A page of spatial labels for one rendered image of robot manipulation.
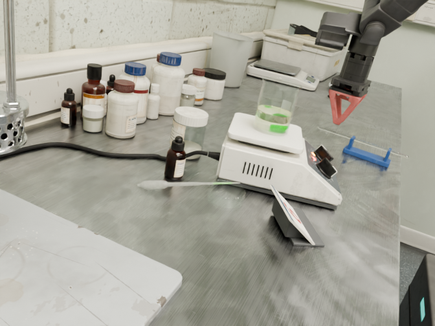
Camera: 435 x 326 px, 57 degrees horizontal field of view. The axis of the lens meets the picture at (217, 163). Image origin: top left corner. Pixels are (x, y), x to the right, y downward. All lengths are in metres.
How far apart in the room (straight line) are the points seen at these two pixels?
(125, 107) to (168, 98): 0.18
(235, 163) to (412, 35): 1.53
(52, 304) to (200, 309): 0.14
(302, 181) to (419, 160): 1.55
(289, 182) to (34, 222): 0.36
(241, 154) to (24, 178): 0.31
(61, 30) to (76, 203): 0.41
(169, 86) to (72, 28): 0.22
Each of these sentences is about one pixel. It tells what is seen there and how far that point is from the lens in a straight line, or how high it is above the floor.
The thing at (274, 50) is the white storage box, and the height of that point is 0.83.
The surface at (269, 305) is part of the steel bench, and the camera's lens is 0.44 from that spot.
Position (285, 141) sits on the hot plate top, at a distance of 0.63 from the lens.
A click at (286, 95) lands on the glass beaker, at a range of 0.62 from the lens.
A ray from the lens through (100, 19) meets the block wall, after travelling 0.94.
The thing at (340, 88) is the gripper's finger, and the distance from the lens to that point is 0.89.
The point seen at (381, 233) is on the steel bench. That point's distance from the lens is 0.65.
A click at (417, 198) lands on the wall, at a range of 2.22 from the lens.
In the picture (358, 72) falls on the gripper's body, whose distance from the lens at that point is 0.89.
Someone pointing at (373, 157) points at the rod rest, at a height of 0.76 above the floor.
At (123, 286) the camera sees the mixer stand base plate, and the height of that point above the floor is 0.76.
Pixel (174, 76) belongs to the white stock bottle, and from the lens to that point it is 0.88.
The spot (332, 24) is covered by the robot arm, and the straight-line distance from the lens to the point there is 0.86.
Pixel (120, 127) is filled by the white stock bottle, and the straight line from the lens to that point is 0.74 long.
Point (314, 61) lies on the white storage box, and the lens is 1.68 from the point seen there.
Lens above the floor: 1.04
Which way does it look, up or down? 24 degrees down
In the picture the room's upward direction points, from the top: 12 degrees clockwise
